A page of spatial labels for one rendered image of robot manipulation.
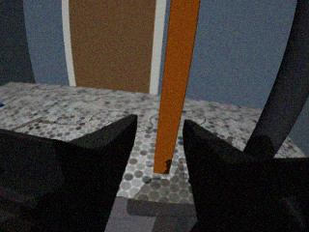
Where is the orange handle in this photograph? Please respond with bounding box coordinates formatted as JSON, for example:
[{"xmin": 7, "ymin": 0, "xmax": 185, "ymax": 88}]
[{"xmin": 154, "ymin": 0, "xmax": 201, "ymax": 174}]

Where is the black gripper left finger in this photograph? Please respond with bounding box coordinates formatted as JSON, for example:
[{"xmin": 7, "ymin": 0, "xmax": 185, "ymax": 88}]
[{"xmin": 0, "ymin": 115, "xmax": 138, "ymax": 232}]

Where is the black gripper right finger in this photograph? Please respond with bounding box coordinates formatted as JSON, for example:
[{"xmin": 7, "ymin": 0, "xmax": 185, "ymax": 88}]
[{"xmin": 183, "ymin": 120, "xmax": 309, "ymax": 232}]

